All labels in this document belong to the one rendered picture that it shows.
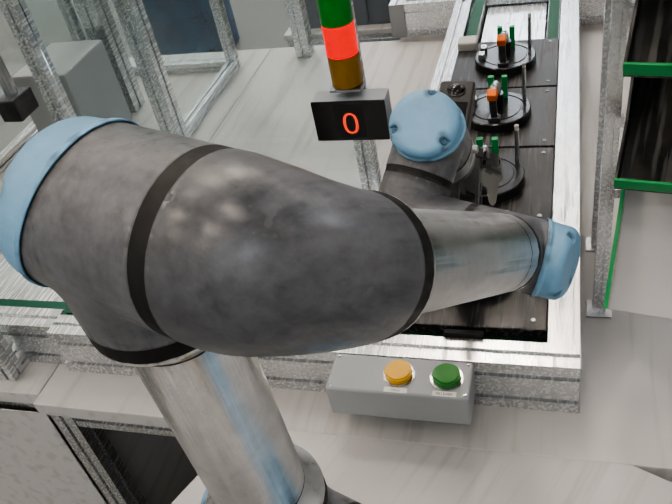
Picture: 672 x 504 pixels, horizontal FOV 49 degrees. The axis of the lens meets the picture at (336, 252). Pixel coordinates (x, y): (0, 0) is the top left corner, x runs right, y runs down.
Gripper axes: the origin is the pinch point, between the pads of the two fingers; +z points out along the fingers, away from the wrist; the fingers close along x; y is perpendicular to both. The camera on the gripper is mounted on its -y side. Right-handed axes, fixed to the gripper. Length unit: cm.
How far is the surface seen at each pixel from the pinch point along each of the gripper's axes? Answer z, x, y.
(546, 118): 47, 10, -22
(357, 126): 3.5, -17.9, -8.6
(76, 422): 9, -69, 43
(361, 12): 162, -64, -100
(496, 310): 8.0, 4.5, 19.6
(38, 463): 23, -87, 55
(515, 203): 26.6, 5.8, -0.3
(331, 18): -9.5, -18.9, -21.0
